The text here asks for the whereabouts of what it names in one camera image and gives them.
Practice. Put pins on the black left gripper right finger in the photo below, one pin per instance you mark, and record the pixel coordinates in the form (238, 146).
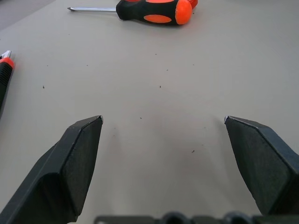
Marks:
(268, 168)

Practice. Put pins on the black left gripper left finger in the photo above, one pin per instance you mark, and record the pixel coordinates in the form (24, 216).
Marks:
(58, 177)

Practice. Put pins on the orange black utility knife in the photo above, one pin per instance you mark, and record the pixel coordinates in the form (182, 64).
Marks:
(4, 72)

